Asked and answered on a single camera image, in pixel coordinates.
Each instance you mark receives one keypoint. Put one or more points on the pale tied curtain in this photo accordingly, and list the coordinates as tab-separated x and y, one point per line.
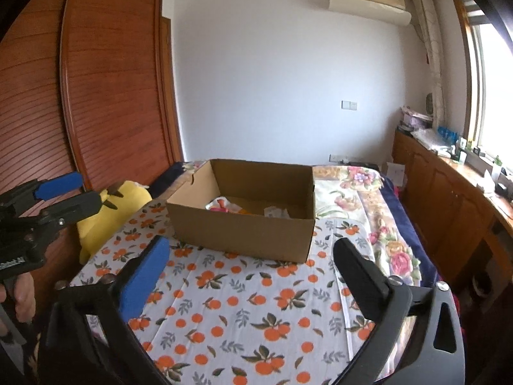
433	48

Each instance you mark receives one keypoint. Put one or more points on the yellow plush toy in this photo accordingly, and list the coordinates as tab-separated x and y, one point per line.
120	208

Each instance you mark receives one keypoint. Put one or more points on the white wall outlet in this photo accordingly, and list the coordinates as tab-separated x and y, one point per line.
338	157

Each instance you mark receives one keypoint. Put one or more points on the small round mirror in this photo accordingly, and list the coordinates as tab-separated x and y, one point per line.
430	103

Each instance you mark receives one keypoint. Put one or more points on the snack packets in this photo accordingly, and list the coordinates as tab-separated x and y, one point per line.
219	207

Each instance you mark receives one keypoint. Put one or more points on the long wooden cabinet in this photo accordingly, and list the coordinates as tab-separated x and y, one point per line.
441	192

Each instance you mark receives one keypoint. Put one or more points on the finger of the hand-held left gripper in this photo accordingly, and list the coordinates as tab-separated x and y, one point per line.
76	208
60	184

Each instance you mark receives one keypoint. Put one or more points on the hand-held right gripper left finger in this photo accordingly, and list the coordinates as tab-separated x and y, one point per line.
144	284

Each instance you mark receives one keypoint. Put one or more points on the wooden framed window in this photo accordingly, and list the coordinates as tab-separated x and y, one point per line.
493	88

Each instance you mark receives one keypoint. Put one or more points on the white tissue pack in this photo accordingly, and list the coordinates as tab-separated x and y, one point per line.
487	180

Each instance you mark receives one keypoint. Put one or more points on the wooden slatted wardrobe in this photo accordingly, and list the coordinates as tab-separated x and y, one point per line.
100	88

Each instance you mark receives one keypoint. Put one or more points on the white wall air conditioner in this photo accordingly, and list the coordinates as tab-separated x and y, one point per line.
368	8

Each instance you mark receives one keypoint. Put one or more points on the floral blanket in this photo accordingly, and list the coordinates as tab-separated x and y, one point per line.
360	192

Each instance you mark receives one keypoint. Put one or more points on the clear plastic bag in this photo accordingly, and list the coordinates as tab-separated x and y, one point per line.
429	138

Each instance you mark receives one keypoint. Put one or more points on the white paper bag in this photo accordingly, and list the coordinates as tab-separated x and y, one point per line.
394	173

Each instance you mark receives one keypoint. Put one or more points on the group of blue bottles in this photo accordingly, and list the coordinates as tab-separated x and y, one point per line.
447	133

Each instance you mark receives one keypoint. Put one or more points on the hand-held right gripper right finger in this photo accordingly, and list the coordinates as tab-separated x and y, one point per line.
360	284

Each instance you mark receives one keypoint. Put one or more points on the person's left hand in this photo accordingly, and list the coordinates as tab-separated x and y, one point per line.
20	296

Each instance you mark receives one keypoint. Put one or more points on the navy blue blanket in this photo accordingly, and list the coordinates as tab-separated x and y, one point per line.
408	224

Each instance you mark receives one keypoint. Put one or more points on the brown cardboard box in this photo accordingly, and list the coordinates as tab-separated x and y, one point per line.
240	232

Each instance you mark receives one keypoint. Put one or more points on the white wall switch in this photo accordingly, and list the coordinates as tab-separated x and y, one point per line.
349	105

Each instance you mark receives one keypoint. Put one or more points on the stack of pink boxes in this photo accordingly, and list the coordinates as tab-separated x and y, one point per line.
415	119

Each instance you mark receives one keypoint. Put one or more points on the orange fruit print tablecloth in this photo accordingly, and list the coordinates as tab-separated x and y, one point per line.
240	308

